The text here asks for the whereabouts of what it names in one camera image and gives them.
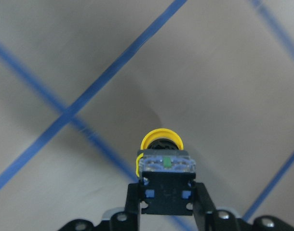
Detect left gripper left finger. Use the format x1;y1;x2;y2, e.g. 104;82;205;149
109;180;144;231

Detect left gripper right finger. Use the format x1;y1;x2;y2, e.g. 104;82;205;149
192;182;239;231

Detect yellow push button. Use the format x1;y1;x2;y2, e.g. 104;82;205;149
135;128;196;216

